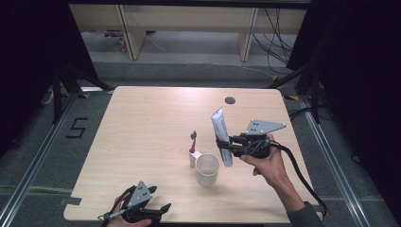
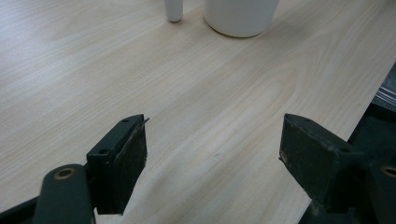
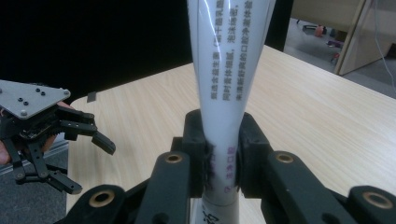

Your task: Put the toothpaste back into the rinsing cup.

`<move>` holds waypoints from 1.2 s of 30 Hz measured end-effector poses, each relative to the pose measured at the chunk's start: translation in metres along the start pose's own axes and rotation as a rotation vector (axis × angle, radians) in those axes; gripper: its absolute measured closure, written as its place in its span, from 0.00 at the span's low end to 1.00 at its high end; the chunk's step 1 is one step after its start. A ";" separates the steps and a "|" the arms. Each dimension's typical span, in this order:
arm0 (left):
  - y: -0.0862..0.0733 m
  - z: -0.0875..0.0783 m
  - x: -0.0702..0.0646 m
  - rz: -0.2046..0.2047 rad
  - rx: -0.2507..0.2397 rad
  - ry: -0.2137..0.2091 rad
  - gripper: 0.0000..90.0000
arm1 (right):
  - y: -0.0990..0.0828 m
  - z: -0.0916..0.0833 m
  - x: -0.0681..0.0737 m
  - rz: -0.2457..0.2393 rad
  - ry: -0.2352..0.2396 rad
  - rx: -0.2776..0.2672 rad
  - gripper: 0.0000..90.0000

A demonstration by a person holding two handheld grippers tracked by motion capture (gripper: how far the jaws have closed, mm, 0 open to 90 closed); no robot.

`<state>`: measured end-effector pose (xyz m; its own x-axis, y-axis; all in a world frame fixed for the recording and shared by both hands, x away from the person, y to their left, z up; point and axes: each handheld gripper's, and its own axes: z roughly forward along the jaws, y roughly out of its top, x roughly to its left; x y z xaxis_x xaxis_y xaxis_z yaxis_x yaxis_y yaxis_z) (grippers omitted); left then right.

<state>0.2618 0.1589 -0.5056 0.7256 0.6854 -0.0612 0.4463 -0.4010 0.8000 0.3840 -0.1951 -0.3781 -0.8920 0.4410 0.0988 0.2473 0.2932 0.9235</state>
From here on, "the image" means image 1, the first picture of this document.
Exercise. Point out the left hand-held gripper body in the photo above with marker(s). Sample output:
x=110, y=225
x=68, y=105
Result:
x=138, y=195

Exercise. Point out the person's right hand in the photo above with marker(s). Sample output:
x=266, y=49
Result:
x=271, y=167

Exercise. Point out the grey tape strip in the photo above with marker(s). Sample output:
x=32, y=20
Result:
x=71, y=200

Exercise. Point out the white and purple toothpaste tube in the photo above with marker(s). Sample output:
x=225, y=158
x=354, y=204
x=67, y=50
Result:
x=220, y=126

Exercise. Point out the small pink object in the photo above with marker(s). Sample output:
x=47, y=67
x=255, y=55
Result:
x=113, y=33

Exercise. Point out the beige wooden desk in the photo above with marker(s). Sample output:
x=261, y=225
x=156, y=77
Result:
x=189, y=19

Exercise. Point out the aluminium floor rail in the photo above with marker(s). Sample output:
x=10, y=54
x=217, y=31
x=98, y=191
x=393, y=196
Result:
x=334, y=164
x=41, y=157

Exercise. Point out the person's left hand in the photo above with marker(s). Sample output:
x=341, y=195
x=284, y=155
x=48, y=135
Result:
x=121, y=203

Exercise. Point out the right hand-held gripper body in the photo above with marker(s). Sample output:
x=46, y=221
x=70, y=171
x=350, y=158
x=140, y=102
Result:
x=263, y=126

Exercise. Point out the pink toothbrush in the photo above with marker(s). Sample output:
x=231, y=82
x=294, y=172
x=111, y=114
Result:
x=192, y=146

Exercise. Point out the dark curtain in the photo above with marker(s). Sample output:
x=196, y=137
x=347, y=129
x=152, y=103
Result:
x=362, y=78
x=28, y=63

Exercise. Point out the round grey table grommet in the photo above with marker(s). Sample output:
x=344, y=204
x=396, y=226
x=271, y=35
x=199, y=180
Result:
x=230, y=100

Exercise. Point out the black metal stand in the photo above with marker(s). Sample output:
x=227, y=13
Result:
x=57, y=94
x=315, y=94

